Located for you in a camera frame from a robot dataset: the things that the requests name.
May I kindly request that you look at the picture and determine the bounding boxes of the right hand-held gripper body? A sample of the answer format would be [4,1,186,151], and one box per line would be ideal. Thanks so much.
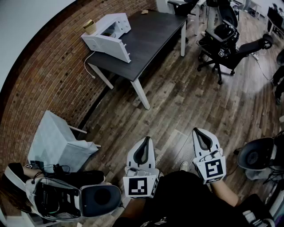
[193,149,227,185]

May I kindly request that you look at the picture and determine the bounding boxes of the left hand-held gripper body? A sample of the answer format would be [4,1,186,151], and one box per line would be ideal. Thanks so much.
[123,166,160,199]

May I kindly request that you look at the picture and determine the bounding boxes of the white microwave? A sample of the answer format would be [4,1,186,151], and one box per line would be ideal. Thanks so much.
[81,12,132,64]

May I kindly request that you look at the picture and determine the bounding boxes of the person's right forearm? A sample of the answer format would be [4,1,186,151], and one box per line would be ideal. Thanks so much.
[209,180,241,208]

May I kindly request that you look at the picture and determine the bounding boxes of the person's left forearm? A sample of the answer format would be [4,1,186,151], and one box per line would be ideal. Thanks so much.
[121,196,147,222]

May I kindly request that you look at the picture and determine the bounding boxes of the open grey hard case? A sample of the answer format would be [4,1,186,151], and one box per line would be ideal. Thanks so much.
[25,176,122,223]

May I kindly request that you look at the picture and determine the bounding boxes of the person's black clothes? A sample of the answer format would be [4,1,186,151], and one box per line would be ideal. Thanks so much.
[112,170,275,227]

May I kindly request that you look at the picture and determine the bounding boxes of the small table with grey cloth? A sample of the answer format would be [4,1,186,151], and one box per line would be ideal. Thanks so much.
[28,110,102,174]

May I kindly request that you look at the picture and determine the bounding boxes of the black helmet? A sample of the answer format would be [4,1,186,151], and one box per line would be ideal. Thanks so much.
[213,23,241,43]

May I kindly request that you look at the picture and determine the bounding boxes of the dark table with white legs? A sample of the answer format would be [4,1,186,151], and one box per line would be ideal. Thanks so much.
[87,10,189,111]

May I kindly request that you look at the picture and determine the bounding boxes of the stack of tan trays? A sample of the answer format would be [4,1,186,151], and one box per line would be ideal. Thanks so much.
[83,19,97,35]

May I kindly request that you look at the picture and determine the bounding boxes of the white cable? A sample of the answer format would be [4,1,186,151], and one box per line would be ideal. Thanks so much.
[84,51,97,79]

